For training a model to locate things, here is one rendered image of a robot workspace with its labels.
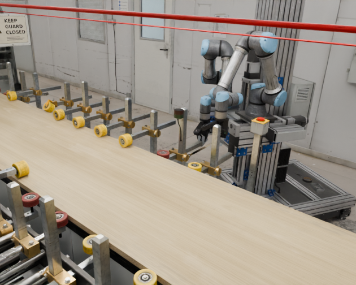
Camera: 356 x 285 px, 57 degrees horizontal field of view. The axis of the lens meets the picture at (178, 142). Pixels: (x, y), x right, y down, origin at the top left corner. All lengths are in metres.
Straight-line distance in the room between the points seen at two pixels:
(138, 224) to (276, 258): 0.56
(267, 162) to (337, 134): 1.73
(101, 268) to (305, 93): 2.20
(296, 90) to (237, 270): 1.79
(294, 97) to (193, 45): 2.76
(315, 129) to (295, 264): 3.32
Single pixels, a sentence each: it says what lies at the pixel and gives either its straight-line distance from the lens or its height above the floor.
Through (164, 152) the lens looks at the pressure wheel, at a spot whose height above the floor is 0.91.
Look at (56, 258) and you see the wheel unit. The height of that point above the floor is 0.91.
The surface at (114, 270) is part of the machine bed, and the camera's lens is 1.47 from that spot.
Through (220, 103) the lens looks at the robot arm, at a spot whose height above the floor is 1.24.
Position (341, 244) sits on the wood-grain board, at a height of 0.90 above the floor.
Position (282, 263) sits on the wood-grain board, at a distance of 1.35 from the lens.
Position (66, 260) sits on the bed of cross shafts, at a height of 0.84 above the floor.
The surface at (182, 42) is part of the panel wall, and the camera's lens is 5.37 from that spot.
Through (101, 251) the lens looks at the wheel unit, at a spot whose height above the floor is 1.10.
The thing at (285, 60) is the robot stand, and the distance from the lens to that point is 2.69.
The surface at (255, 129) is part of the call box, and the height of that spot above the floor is 1.18.
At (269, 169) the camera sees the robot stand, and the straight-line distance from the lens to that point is 2.97.
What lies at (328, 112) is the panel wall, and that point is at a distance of 4.45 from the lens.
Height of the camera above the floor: 1.77
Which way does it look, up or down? 23 degrees down
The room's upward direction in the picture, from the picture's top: 2 degrees clockwise
